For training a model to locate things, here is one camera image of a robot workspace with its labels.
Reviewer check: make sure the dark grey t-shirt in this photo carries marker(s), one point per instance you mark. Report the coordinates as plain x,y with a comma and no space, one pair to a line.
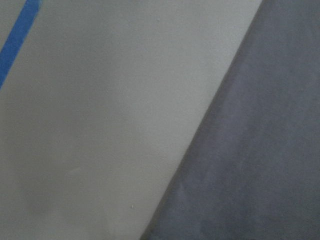
252,170

